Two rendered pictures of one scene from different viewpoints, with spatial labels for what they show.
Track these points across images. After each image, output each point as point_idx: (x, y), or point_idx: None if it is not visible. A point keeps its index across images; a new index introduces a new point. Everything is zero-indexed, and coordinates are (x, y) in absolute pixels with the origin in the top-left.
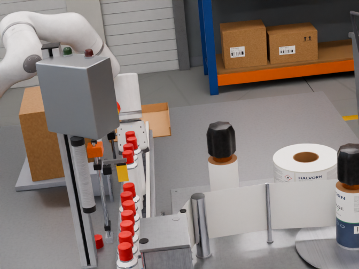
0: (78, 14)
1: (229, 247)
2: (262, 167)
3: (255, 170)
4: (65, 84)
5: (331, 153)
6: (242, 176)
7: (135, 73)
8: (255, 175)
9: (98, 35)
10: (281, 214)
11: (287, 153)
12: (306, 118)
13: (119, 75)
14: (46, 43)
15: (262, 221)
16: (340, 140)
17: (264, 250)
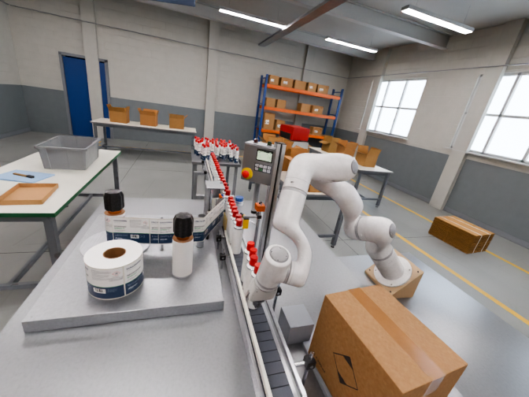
0: (297, 156)
1: None
2: (121, 369)
3: (133, 361)
4: None
5: (90, 254)
6: (152, 349)
7: (265, 250)
8: (137, 350)
9: (286, 179)
10: (154, 236)
11: (126, 257)
12: None
13: (280, 245)
14: (284, 143)
15: (165, 239)
16: None
17: (167, 246)
